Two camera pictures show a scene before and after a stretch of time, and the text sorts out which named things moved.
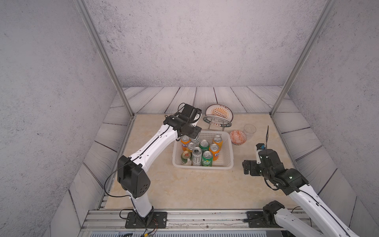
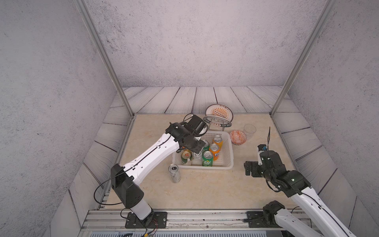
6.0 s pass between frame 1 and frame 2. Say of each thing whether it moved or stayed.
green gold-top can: stayed
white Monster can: stayed
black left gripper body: moved
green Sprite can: stayed
